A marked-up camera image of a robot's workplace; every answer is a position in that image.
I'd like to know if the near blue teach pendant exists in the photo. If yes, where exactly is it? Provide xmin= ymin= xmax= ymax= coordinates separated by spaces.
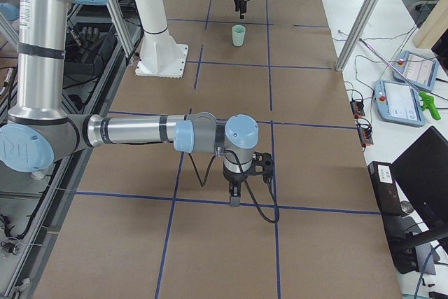
xmin=374 ymin=79 xmax=426 ymax=127

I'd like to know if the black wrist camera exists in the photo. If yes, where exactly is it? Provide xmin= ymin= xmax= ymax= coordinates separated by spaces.
xmin=246 ymin=152 xmax=274 ymax=185

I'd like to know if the far blue teach pendant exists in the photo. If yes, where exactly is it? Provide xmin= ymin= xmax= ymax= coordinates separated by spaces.
xmin=393 ymin=50 xmax=440 ymax=92

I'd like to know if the black desktop box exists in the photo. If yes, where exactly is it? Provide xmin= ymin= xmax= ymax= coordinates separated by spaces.
xmin=367 ymin=161 xmax=403 ymax=216

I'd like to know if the black monitor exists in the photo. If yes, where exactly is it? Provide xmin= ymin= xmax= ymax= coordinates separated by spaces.
xmin=390 ymin=126 xmax=447 ymax=253

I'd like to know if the silver reacher grabber tool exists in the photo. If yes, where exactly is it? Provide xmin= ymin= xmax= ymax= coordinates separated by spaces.
xmin=358 ymin=38 xmax=441 ymax=120

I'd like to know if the orange black connector block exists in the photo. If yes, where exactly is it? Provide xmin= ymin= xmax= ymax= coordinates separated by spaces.
xmin=350 ymin=100 xmax=365 ymax=118

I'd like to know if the white camera pedestal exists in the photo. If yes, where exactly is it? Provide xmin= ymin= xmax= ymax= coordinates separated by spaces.
xmin=135 ymin=0 xmax=188 ymax=78

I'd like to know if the aluminium frame post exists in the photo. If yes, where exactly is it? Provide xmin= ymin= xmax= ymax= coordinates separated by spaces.
xmin=335 ymin=0 xmax=378 ymax=71

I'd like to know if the green cup near pedestal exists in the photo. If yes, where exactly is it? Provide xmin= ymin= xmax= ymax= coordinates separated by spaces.
xmin=232 ymin=25 xmax=246 ymax=47

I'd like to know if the brown paper table cover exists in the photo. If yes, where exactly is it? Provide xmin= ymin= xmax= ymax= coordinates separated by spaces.
xmin=34 ymin=0 xmax=401 ymax=298

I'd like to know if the blue teach pendant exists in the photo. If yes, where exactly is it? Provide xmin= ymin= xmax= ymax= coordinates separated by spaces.
xmin=393 ymin=50 xmax=440 ymax=92
xmin=374 ymin=79 xmax=426 ymax=127

